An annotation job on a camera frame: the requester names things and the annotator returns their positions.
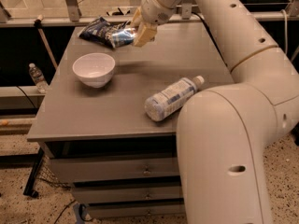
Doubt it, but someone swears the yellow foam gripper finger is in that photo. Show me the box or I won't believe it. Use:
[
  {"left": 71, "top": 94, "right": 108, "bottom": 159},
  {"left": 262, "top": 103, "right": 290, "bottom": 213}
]
[
  {"left": 133, "top": 22, "right": 157, "bottom": 47},
  {"left": 130, "top": 7, "right": 143, "bottom": 27}
]

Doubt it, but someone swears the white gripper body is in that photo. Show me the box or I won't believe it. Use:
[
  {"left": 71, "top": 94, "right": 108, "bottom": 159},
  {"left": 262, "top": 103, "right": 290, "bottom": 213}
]
[{"left": 140, "top": 0, "right": 176, "bottom": 25}]

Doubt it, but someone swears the red bull can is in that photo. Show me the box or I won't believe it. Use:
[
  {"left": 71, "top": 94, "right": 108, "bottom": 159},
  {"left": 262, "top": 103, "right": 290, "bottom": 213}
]
[{"left": 110, "top": 28, "right": 136, "bottom": 48}]

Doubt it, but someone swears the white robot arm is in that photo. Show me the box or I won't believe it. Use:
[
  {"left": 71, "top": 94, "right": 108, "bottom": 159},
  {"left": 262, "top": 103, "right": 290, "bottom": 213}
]
[{"left": 132, "top": 0, "right": 299, "bottom": 224}]

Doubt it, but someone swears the white bowl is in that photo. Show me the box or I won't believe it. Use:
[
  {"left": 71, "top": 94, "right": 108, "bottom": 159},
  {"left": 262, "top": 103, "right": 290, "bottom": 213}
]
[{"left": 72, "top": 53, "right": 116, "bottom": 88}]

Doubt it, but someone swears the blue chip bag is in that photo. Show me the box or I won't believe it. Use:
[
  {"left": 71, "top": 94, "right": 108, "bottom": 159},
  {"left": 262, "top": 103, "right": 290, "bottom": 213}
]
[{"left": 78, "top": 17, "right": 127, "bottom": 49}]

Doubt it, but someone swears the plastic bottle with white label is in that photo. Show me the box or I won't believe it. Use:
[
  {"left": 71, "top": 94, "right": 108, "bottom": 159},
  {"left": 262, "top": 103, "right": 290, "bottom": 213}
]
[{"left": 144, "top": 76, "right": 205, "bottom": 121}]

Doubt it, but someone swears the wooden stick with black tape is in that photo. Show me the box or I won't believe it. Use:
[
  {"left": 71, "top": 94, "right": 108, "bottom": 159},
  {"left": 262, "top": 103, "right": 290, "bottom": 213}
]
[{"left": 34, "top": 15, "right": 58, "bottom": 69}]

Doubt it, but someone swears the small water bottle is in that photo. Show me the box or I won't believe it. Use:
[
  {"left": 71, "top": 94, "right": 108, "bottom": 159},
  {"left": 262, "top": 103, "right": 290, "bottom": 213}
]
[{"left": 29, "top": 63, "right": 49, "bottom": 94}]

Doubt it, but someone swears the grey drawer cabinet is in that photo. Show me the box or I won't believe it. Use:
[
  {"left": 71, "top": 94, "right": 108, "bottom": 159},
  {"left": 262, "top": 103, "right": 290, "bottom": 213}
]
[{"left": 28, "top": 22, "right": 232, "bottom": 209}]

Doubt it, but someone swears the grey metal railing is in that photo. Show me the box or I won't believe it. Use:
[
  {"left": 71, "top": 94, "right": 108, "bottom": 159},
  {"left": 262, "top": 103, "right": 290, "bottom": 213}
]
[{"left": 0, "top": 0, "right": 299, "bottom": 29}]

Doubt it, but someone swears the top grey drawer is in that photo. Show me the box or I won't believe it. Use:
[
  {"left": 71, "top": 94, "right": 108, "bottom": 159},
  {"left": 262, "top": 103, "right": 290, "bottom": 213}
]
[{"left": 49, "top": 156, "right": 179, "bottom": 183}]

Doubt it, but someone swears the grey drawer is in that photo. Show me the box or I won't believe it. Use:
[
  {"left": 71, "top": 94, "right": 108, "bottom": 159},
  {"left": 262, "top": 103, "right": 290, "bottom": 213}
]
[
  {"left": 86, "top": 203, "right": 185, "bottom": 218},
  {"left": 49, "top": 156, "right": 179, "bottom": 183},
  {"left": 72, "top": 183, "right": 182, "bottom": 204}
]

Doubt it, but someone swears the middle grey drawer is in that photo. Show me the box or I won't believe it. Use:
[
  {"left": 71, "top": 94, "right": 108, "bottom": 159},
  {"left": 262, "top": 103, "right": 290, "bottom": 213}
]
[{"left": 72, "top": 183, "right": 182, "bottom": 204}]

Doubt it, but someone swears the bottom grey drawer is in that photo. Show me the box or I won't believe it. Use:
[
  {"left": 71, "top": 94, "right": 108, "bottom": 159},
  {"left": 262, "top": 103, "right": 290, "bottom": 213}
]
[{"left": 86, "top": 203, "right": 185, "bottom": 218}]

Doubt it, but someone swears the black metal bracket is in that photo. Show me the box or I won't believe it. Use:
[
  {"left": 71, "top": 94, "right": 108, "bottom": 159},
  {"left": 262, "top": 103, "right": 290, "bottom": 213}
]
[{"left": 23, "top": 149, "right": 44, "bottom": 199}]

